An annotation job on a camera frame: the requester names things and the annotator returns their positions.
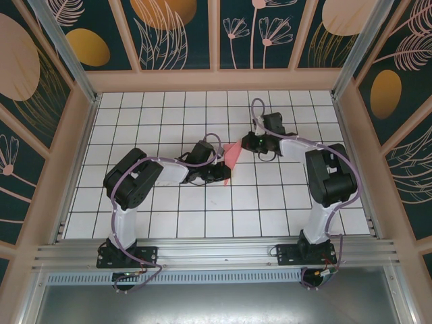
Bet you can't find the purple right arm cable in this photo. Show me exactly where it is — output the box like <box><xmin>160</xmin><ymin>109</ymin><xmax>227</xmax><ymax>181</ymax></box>
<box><xmin>251</xmin><ymin>97</ymin><xmax>362</xmax><ymax>292</ymax></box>

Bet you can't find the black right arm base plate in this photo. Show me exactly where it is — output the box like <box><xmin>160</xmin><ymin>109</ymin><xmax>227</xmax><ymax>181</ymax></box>
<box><xmin>275</xmin><ymin>243</ymin><xmax>338</xmax><ymax>267</ymax></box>

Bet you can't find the green circuit board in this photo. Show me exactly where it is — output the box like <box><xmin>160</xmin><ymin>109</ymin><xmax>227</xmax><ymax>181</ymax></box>
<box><xmin>315</xmin><ymin>268</ymin><xmax>339</xmax><ymax>281</ymax></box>

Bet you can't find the pink cloth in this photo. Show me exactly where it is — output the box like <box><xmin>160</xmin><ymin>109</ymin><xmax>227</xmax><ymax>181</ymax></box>
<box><xmin>222</xmin><ymin>141</ymin><xmax>243</xmax><ymax>188</ymax></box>

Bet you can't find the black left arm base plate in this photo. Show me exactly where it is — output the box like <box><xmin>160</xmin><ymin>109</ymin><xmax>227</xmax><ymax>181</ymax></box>
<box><xmin>97</xmin><ymin>245</ymin><xmax>159</xmax><ymax>269</ymax></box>

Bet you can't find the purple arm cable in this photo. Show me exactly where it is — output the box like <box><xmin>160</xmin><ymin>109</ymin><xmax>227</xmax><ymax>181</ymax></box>
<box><xmin>110</xmin><ymin>132</ymin><xmax>222</xmax><ymax>295</ymax></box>
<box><xmin>251</xmin><ymin>97</ymin><xmax>362</xmax><ymax>292</ymax></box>

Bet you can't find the aluminium mounting rail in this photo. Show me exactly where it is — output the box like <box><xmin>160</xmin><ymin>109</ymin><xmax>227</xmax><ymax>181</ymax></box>
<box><xmin>32</xmin><ymin>238</ymin><xmax>404</xmax><ymax>273</ymax></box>

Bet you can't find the slotted grey cable duct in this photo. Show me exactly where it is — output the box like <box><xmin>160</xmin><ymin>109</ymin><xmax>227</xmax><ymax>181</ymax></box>
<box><xmin>45</xmin><ymin>271</ymin><xmax>304</xmax><ymax>285</ymax></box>

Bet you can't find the grey metal sheet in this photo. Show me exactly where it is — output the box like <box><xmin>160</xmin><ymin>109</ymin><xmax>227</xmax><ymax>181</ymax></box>
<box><xmin>33</xmin><ymin>266</ymin><xmax>406</xmax><ymax>324</ymax></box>

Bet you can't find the aluminium table edge strip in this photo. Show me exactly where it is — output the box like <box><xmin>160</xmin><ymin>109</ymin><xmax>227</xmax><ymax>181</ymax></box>
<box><xmin>50</xmin><ymin>94</ymin><xmax>103</xmax><ymax>244</ymax></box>
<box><xmin>330</xmin><ymin>93</ymin><xmax>384</xmax><ymax>239</ymax></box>

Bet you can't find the aluminium frame post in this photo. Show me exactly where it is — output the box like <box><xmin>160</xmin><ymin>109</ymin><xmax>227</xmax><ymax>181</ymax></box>
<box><xmin>330</xmin><ymin>0</ymin><xmax>396</xmax><ymax>99</ymax></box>
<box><xmin>28</xmin><ymin>0</ymin><xmax>102</xmax><ymax>105</ymax></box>

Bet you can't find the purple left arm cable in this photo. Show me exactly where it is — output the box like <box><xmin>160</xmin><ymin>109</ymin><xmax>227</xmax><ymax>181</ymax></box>
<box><xmin>110</xmin><ymin>132</ymin><xmax>222</xmax><ymax>295</ymax></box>

